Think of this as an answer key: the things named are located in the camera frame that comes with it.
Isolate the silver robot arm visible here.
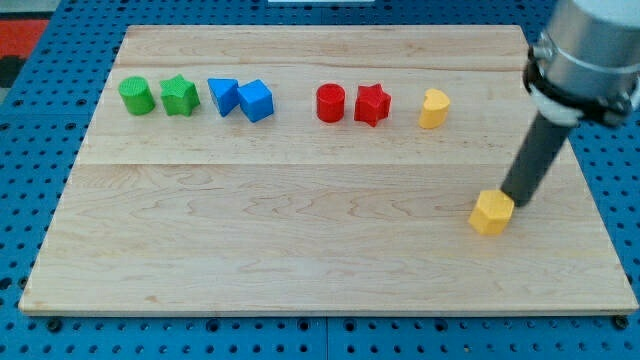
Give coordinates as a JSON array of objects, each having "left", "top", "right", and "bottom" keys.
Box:
[{"left": 523, "top": 0, "right": 639, "bottom": 127}]

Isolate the yellow heart block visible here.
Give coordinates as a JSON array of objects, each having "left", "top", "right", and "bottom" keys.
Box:
[{"left": 418, "top": 88, "right": 451, "bottom": 129}]

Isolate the light wooden board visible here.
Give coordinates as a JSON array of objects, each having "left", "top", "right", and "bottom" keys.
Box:
[{"left": 19, "top": 25, "right": 638, "bottom": 317}]

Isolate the red cylinder block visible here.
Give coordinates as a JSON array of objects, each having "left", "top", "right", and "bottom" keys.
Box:
[{"left": 316, "top": 83, "right": 346, "bottom": 123}]

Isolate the red star block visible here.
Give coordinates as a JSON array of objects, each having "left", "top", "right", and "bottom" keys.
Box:
[{"left": 354, "top": 83, "right": 391, "bottom": 127}]

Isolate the blue cube block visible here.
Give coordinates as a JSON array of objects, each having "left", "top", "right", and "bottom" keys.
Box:
[{"left": 238, "top": 79, "right": 274, "bottom": 123}]

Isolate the blue triangle block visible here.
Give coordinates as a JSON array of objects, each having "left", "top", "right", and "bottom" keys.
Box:
[{"left": 207, "top": 78, "right": 240, "bottom": 117}]

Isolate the green star block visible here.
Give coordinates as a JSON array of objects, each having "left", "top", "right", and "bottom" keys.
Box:
[{"left": 159, "top": 74, "right": 200, "bottom": 117}]

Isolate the yellow pentagon block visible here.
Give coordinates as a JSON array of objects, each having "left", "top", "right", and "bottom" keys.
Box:
[{"left": 468, "top": 189, "right": 515, "bottom": 235}]

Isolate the green cylinder block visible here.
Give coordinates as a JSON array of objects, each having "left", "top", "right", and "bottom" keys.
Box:
[{"left": 118, "top": 76, "right": 155, "bottom": 116}]

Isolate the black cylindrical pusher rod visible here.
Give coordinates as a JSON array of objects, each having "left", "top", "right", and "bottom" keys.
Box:
[{"left": 500, "top": 113, "right": 572, "bottom": 207}]

